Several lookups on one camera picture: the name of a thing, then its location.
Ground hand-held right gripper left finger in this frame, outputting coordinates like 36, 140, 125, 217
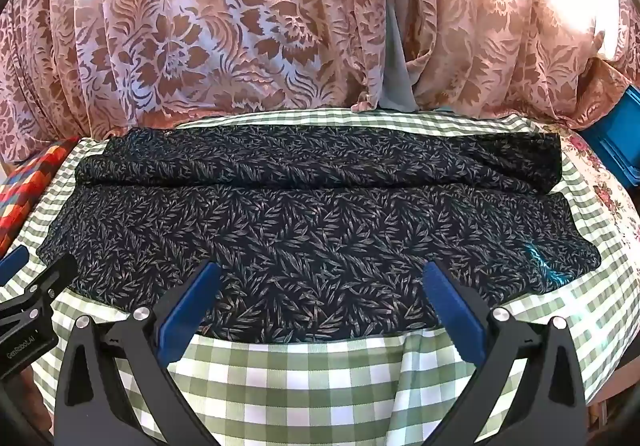
52, 262, 222, 446

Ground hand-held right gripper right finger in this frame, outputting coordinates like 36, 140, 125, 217
422, 262, 590, 446

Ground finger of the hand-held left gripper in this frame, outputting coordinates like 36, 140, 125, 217
0, 246, 30, 285
19, 253, 79, 309

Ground dark leaf print pants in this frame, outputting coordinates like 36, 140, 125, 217
40, 126, 602, 343

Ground colourful patterned cloth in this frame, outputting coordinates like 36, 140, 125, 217
0, 139, 77, 253

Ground green checked cloth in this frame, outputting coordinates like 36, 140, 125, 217
0, 107, 640, 446

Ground rose print cloth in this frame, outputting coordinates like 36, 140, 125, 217
556, 130, 640, 249

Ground blue plastic crate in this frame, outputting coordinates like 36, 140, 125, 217
581, 86, 640, 188

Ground grey sheer curtain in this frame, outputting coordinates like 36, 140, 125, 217
377, 0, 419, 110

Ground pink floral curtain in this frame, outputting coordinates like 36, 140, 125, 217
0, 0, 387, 163
400, 0, 640, 131

